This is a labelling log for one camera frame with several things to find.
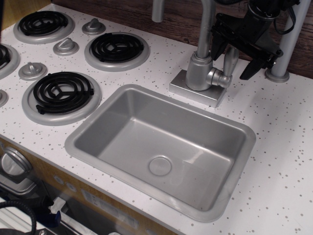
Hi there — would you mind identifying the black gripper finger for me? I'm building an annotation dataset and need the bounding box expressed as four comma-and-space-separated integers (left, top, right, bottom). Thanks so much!
240, 58, 265, 80
212, 33, 228, 61

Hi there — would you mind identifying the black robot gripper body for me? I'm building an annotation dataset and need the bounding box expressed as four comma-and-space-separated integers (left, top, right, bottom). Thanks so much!
211, 4, 283, 69

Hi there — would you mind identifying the silver faucet lever handle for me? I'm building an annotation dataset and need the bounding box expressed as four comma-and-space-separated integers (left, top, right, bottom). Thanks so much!
223, 47, 239, 77

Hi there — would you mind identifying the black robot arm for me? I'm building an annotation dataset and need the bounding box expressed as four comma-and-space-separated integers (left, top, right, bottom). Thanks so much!
211, 0, 300, 80

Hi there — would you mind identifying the grey support pole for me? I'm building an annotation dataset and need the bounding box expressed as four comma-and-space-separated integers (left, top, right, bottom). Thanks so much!
265, 0, 311, 83

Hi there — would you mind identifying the silver toy faucet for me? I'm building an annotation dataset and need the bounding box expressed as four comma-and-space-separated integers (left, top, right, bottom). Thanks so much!
152, 0, 232, 108

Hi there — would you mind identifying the black burner back right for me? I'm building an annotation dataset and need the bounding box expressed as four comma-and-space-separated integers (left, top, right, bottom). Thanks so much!
84, 32, 150, 72

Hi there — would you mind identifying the black burner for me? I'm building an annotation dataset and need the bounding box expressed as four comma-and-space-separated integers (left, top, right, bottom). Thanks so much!
84, 32, 150, 72
13, 11, 75, 45
22, 71, 102, 126
0, 44, 20, 79

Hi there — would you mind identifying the grey toy sink basin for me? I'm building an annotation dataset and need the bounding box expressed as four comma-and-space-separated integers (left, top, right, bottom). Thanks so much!
65, 84, 256, 222

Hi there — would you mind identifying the grey stove knob back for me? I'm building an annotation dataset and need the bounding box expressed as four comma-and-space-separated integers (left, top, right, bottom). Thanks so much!
82, 18, 106, 35

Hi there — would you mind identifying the grey stove knob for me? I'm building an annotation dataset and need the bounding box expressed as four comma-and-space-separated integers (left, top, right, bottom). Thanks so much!
53, 38, 79, 56
18, 62, 47, 81
82, 18, 106, 35

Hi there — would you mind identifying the grey stove knob middle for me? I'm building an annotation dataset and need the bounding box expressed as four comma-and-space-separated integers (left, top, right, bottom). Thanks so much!
53, 38, 79, 56

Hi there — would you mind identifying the black burner front right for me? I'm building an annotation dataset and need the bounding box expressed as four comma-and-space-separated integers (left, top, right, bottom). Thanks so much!
22, 71, 102, 126

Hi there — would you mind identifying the black burner back left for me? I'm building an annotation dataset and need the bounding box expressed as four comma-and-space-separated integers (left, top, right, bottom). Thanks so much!
13, 11, 75, 45

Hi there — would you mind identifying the grey stove knob front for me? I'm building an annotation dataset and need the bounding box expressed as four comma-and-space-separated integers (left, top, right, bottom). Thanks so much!
18, 62, 47, 81

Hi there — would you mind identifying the black burner far left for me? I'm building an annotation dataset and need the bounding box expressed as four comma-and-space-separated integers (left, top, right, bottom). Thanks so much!
0, 44, 20, 79

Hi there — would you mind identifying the grey stove knob edge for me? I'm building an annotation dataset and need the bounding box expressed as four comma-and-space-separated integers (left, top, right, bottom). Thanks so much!
0, 90, 8, 107

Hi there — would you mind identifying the silver oven dial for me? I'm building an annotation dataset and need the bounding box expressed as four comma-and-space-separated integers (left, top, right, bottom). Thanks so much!
0, 147, 32, 183

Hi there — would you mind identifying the black cable lower left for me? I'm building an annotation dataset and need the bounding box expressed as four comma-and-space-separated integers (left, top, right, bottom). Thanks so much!
0, 199, 54, 235

